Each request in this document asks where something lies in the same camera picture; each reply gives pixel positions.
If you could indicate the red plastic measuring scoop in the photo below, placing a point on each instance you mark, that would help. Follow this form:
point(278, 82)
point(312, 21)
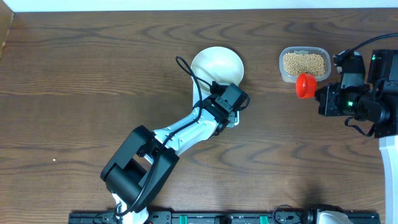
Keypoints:
point(306, 86)

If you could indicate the clear plastic container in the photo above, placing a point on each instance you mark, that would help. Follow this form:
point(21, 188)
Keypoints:
point(304, 50)

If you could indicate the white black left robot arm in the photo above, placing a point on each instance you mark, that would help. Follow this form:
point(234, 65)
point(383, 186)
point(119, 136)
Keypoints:
point(144, 161)

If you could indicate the white round bowl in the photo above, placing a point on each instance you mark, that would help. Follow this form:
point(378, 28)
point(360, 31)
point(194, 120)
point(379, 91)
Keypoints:
point(218, 64)

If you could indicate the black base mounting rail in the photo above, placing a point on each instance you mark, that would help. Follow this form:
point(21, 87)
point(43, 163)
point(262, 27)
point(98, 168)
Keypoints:
point(166, 217)

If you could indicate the white digital kitchen scale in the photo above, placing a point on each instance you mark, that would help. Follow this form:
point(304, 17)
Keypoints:
point(195, 98)

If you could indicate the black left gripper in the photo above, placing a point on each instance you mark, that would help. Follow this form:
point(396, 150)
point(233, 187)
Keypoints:
point(228, 117)

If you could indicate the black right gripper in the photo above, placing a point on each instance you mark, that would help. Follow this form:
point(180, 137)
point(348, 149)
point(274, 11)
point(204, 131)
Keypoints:
point(328, 106)

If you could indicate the yellow soybeans pile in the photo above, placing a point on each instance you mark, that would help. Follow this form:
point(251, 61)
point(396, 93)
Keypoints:
point(295, 64)

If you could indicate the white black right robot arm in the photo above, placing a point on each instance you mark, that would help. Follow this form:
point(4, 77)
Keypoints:
point(368, 95)

